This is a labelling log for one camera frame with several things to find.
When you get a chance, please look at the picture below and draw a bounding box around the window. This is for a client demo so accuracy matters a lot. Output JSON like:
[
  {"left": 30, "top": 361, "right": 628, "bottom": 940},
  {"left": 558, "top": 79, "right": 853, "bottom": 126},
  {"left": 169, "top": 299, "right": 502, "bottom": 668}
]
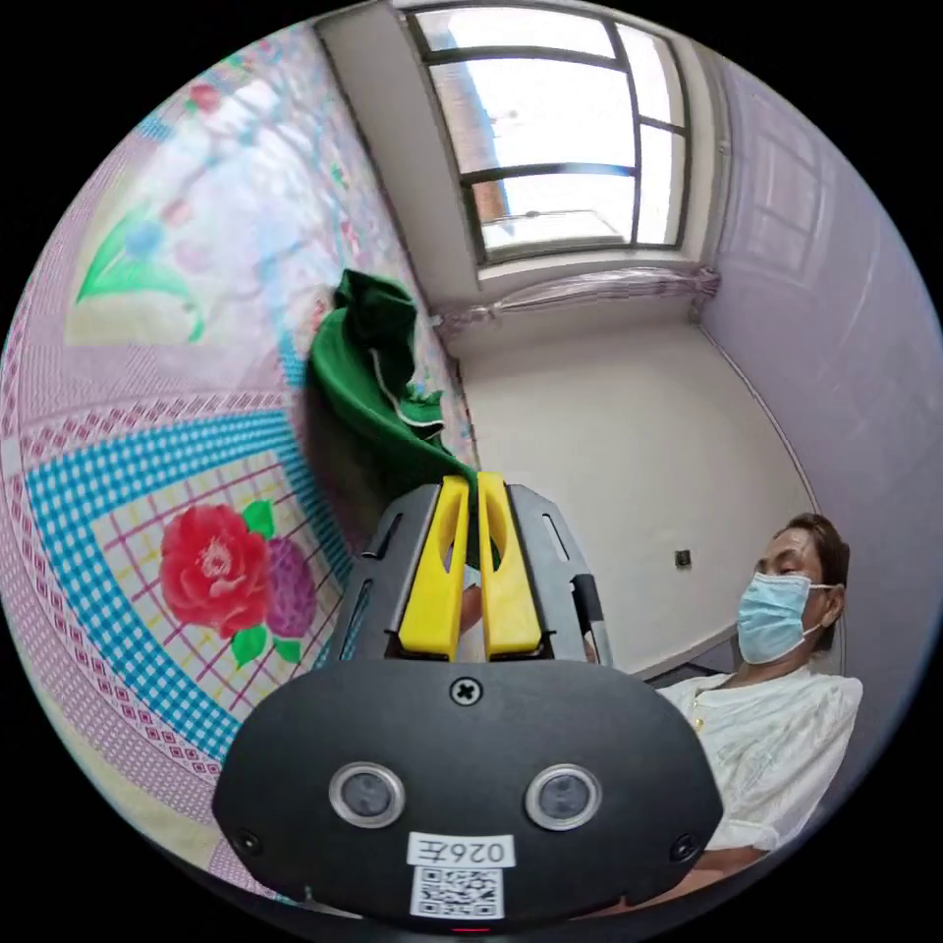
[{"left": 401, "top": 3, "right": 720, "bottom": 275}]

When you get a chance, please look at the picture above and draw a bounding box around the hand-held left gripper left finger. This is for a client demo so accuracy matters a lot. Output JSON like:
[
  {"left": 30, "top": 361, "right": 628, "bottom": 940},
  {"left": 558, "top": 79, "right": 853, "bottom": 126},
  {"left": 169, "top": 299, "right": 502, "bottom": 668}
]
[{"left": 398, "top": 475, "right": 471, "bottom": 661}]

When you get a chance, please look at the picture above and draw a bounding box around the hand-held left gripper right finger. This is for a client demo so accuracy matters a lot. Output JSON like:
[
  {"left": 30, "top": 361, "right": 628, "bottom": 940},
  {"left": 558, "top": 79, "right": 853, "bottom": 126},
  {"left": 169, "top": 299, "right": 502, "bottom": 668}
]
[{"left": 476, "top": 471, "right": 540, "bottom": 659}]

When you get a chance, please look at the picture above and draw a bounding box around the bed with floral printed sheet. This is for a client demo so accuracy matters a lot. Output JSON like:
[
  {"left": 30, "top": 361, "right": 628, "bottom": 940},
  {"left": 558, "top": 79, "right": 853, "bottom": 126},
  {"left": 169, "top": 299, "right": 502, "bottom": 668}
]
[{"left": 0, "top": 20, "right": 480, "bottom": 904}]

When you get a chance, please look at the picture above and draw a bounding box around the person's body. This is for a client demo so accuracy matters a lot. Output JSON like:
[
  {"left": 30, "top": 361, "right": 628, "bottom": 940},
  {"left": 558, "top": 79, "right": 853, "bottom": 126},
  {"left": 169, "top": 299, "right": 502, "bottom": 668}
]
[{"left": 585, "top": 513, "right": 864, "bottom": 897}]

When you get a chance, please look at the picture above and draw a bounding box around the green t-shirt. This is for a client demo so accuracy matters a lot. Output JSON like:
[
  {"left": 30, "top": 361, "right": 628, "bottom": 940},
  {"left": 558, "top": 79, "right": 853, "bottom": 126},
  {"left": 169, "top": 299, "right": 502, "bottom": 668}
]
[{"left": 305, "top": 268, "right": 502, "bottom": 576}]

